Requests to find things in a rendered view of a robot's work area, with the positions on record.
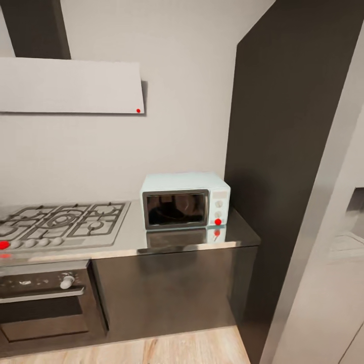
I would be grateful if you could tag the microwave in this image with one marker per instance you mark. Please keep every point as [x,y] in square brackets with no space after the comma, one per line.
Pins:
[183,200]

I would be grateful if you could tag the fridge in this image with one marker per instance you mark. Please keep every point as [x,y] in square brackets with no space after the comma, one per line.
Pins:
[295,165]

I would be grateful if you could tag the oven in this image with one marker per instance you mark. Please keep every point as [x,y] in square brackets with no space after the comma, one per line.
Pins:
[51,303]

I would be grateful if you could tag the range hood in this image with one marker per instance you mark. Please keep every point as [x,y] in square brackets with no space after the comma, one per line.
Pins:
[42,77]

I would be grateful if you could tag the burner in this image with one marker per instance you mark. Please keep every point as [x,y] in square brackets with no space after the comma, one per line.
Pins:
[62,226]

